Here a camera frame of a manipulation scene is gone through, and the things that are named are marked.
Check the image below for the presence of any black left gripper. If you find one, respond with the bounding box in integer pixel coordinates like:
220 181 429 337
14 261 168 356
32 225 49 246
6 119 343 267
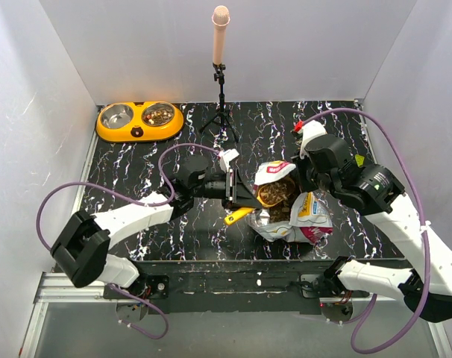
192 169 263 211

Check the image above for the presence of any yellow plastic food scoop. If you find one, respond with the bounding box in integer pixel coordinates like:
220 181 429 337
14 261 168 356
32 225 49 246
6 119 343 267
224 177 295 225

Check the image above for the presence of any white cartoon pet food bag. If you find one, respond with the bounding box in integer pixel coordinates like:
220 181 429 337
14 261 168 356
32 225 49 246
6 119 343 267
246 160 333 245

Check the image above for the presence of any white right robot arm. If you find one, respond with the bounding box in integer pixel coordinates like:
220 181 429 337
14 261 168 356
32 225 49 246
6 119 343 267
292 156 452 323

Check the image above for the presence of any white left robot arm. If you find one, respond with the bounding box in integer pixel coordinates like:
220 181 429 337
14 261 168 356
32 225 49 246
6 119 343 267
51 155 262 298

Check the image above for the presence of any yellow double pet bowl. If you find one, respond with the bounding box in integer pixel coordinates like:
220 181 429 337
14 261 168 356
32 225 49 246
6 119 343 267
95 101 185 143

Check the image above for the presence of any black tripod stand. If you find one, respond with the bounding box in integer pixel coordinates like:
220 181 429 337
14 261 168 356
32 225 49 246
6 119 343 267
199 63 239 143

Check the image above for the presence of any pink microphone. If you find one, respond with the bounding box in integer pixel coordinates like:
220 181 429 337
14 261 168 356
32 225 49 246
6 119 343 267
212 5 230 66

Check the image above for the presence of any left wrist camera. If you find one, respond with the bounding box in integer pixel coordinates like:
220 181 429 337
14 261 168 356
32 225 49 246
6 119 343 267
218 148 239 173

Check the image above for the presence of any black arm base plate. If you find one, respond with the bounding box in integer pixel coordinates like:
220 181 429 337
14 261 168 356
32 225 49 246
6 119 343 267
102 260 371 316

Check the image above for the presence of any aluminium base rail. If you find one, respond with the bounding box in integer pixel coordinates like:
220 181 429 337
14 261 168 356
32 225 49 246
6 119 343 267
19 270 452 358

